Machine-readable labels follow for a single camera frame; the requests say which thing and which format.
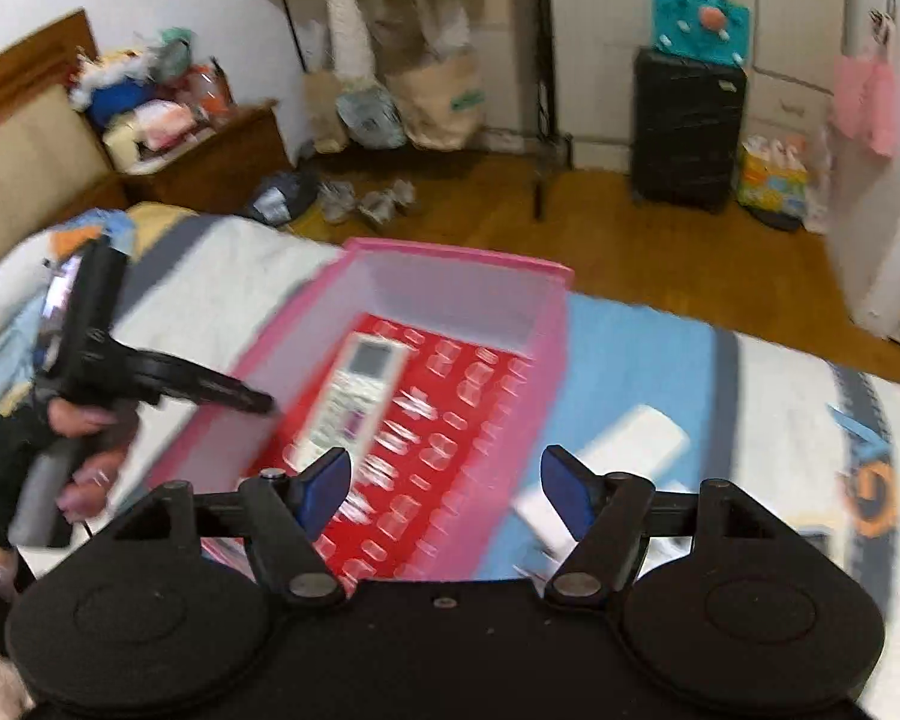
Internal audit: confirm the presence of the person's left hand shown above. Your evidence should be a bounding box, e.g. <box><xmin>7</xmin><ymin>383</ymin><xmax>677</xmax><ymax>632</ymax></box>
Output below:
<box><xmin>47</xmin><ymin>396</ymin><xmax>141</xmax><ymax>520</ymax></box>

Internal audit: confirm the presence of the clear plastic bag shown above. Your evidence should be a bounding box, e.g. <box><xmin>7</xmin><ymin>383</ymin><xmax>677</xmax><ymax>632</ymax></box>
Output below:
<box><xmin>798</xmin><ymin>126</ymin><xmax>835</xmax><ymax>235</ymax></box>

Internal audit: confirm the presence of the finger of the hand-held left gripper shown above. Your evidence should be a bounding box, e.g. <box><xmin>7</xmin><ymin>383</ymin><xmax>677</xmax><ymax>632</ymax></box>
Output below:
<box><xmin>167</xmin><ymin>355</ymin><xmax>278</xmax><ymax>416</ymax></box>

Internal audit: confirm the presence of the black clothes rack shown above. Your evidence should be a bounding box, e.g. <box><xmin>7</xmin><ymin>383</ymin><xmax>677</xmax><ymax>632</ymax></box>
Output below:
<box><xmin>274</xmin><ymin>0</ymin><xmax>575</xmax><ymax>223</ymax></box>

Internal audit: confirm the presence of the dark bag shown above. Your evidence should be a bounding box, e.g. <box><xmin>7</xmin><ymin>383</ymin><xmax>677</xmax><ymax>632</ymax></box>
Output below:
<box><xmin>243</xmin><ymin>170</ymin><xmax>320</xmax><ymax>227</ymax></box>

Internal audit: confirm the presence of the wooden nightstand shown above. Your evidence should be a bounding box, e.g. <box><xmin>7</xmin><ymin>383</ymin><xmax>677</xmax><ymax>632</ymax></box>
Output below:
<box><xmin>120</xmin><ymin>101</ymin><xmax>298</xmax><ymax>217</ymax></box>

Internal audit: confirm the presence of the pink storage box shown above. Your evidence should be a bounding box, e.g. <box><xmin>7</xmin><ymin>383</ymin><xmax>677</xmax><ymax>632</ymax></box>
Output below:
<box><xmin>116</xmin><ymin>236</ymin><xmax>575</xmax><ymax>584</ymax></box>

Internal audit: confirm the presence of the striped bed sheet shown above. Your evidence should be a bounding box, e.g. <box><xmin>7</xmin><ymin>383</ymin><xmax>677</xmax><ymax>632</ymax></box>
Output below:
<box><xmin>0</xmin><ymin>202</ymin><xmax>900</xmax><ymax>720</ymax></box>

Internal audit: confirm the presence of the grey green plastic bag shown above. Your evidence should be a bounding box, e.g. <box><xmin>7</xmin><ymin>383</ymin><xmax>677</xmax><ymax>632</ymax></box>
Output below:
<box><xmin>335</xmin><ymin>82</ymin><xmax>408</xmax><ymax>150</ymax></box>

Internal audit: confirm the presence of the black suitcase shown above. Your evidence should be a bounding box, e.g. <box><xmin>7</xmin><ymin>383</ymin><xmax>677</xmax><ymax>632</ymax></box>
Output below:
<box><xmin>629</xmin><ymin>46</ymin><xmax>749</xmax><ymax>215</ymax></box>

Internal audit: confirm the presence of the large brown paper bag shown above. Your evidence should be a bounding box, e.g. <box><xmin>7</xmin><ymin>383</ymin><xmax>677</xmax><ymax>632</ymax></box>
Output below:
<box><xmin>386</xmin><ymin>51</ymin><xmax>489</xmax><ymax>152</ymax></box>

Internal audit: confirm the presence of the teal tote bag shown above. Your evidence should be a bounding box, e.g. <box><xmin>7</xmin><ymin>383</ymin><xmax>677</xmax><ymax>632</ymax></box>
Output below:
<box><xmin>650</xmin><ymin>0</ymin><xmax>752</xmax><ymax>65</ymax></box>

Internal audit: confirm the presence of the cream remote control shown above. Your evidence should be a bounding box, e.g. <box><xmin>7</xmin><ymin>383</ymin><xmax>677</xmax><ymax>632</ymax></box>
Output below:
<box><xmin>511</xmin><ymin>486</ymin><xmax>608</xmax><ymax>554</ymax></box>

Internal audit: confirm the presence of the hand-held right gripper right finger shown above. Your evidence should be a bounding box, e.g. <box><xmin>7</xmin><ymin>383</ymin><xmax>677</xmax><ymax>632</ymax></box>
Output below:
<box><xmin>540</xmin><ymin>445</ymin><xmax>793</xmax><ymax>608</ymax></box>

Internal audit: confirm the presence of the small brown paper bag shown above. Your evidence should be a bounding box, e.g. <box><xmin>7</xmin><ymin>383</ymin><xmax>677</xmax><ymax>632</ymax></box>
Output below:
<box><xmin>302</xmin><ymin>71</ymin><xmax>350</xmax><ymax>156</ymax></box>

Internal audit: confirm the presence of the slim white remote control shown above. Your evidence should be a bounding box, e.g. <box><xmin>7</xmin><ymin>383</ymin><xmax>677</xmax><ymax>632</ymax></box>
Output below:
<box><xmin>570</xmin><ymin>403</ymin><xmax>688</xmax><ymax>482</ymax></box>

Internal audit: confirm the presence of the pile of clutter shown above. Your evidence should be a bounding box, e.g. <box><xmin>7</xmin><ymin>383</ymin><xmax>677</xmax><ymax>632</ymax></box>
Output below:
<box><xmin>67</xmin><ymin>26</ymin><xmax>238</xmax><ymax>175</ymax></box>

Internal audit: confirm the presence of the red patterned card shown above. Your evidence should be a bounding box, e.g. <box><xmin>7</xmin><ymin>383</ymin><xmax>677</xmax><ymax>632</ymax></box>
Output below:
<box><xmin>259</xmin><ymin>311</ymin><xmax>535</xmax><ymax>582</ymax></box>

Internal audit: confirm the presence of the metal door hook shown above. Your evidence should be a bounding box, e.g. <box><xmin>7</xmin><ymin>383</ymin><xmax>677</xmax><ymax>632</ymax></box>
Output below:
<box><xmin>868</xmin><ymin>0</ymin><xmax>899</xmax><ymax>47</ymax></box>

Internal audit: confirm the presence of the pink paper bag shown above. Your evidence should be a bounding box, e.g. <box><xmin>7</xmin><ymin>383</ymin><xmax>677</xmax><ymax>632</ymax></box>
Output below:
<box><xmin>830</xmin><ymin>52</ymin><xmax>898</xmax><ymax>159</ymax></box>

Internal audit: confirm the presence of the pair of shoes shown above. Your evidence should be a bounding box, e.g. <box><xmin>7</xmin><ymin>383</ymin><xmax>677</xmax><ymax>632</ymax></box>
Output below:
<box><xmin>358</xmin><ymin>180</ymin><xmax>418</xmax><ymax>230</ymax></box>

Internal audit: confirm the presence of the large white remote control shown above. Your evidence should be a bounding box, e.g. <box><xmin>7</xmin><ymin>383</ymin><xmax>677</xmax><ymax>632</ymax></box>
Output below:
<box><xmin>291</xmin><ymin>330</ymin><xmax>410</xmax><ymax>472</ymax></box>

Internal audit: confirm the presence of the white door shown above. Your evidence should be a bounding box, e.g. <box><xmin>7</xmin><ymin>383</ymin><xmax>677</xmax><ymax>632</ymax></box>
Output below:
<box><xmin>823</xmin><ymin>0</ymin><xmax>900</xmax><ymax>358</ymax></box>

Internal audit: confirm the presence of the white lace garment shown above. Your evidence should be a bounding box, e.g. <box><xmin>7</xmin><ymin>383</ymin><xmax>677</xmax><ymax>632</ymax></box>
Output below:
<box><xmin>321</xmin><ymin>0</ymin><xmax>377</xmax><ymax>85</ymax></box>

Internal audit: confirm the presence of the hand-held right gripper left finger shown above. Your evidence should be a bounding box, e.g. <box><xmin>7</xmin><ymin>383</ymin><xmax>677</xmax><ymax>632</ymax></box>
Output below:
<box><xmin>111</xmin><ymin>447</ymin><xmax>352</xmax><ymax>609</ymax></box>

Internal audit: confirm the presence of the white wardrobe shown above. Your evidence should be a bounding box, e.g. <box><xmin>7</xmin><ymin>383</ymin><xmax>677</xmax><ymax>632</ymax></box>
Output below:
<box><xmin>480</xmin><ymin>0</ymin><xmax>850</xmax><ymax>175</ymax></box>

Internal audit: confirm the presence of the colourful printed box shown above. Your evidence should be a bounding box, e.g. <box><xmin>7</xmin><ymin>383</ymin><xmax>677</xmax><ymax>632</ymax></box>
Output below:
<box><xmin>734</xmin><ymin>136</ymin><xmax>810</xmax><ymax>221</ymax></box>

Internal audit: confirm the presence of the wooden padded headboard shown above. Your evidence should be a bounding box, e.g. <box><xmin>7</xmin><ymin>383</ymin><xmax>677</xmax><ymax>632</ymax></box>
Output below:
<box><xmin>0</xmin><ymin>9</ymin><xmax>130</xmax><ymax>287</ymax></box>

